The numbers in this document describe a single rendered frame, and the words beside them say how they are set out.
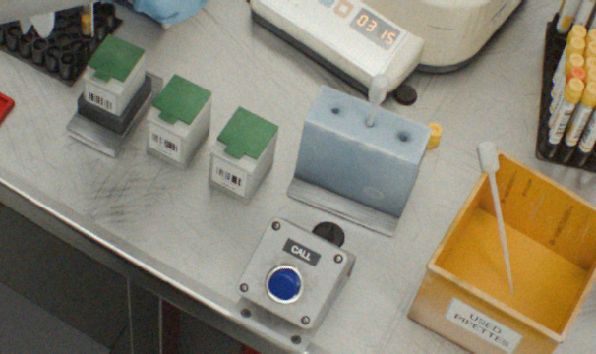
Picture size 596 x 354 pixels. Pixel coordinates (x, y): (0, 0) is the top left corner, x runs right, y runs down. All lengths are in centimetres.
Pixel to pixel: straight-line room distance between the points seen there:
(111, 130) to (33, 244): 97
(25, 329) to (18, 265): 110
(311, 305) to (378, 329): 9
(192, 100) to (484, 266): 29
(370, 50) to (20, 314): 42
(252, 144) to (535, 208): 25
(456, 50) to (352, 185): 18
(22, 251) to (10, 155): 95
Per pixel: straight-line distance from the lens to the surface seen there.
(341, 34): 121
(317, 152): 111
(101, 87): 113
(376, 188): 112
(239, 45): 124
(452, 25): 118
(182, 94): 113
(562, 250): 116
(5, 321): 102
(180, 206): 114
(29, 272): 210
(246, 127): 111
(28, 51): 123
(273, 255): 105
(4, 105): 121
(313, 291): 104
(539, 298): 114
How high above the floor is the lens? 187
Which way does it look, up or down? 59 degrees down
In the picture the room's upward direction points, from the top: 11 degrees clockwise
